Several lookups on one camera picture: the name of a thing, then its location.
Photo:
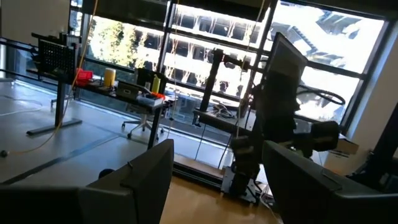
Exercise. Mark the black box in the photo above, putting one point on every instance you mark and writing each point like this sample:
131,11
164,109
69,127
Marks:
144,76

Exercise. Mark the black gantry post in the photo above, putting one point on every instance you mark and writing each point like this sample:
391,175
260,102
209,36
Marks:
379,152

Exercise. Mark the office chair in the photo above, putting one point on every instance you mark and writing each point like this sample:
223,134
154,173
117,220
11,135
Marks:
143,126

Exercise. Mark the black perforated rack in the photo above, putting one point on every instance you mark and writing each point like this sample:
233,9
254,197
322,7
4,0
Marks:
57,59

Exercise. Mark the black aluminium table frame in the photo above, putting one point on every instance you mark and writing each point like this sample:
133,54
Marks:
199,175

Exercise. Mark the black standing desk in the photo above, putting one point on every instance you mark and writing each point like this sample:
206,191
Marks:
60,102

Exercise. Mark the yellow cylinder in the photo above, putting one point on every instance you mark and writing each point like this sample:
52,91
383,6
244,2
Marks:
109,77

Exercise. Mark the red box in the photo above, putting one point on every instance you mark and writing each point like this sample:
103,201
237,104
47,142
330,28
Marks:
84,77

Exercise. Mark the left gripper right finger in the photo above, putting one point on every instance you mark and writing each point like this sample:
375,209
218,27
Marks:
304,196

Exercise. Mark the black monitor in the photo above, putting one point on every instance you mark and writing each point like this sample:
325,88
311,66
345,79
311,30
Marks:
286,59

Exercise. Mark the yellow-green bottle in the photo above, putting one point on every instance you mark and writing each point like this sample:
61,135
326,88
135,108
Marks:
156,84

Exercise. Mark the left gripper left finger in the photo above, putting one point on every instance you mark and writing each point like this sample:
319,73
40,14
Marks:
140,193

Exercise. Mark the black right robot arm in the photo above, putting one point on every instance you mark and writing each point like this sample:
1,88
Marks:
280,118

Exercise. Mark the white carton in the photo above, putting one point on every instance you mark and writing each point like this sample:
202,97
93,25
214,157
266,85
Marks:
339,158

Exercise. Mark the grey box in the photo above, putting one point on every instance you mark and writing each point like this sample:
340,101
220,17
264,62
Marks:
127,90

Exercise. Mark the tray with orange parts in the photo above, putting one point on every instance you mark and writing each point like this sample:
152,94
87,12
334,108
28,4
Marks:
150,99

